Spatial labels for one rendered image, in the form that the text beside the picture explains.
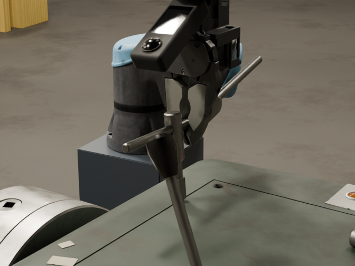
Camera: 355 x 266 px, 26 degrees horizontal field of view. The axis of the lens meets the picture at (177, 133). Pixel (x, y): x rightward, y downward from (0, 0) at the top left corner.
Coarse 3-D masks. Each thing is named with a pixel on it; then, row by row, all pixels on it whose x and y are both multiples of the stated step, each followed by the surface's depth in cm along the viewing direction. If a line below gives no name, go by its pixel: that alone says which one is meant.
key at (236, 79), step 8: (256, 56) 114; (248, 64) 112; (256, 64) 113; (240, 72) 110; (248, 72) 111; (232, 80) 108; (240, 80) 109; (224, 88) 106; (232, 88) 108; (224, 96) 106; (184, 120) 99; (168, 128) 96; (184, 128) 98; (144, 136) 92; (152, 136) 93; (128, 144) 89; (136, 144) 90; (144, 144) 91; (128, 152) 89
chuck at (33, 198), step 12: (0, 192) 106; (12, 192) 106; (24, 192) 107; (36, 192) 107; (48, 192) 109; (24, 204) 103; (36, 204) 102; (48, 204) 103; (0, 216) 100; (12, 216) 100; (24, 216) 100; (0, 228) 98; (12, 228) 98; (0, 240) 97
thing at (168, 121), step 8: (168, 112) 97; (176, 112) 96; (168, 120) 96; (176, 120) 96; (176, 128) 96; (176, 136) 96; (176, 144) 97; (176, 176) 98; (184, 184) 99; (184, 192) 99
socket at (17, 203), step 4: (8, 200) 104; (12, 200) 104; (16, 200) 104; (0, 204) 103; (4, 204) 103; (8, 204) 104; (12, 204) 104; (16, 204) 103; (20, 204) 103; (0, 208) 102; (4, 208) 102; (8, 208) 102; (12, 208) 102
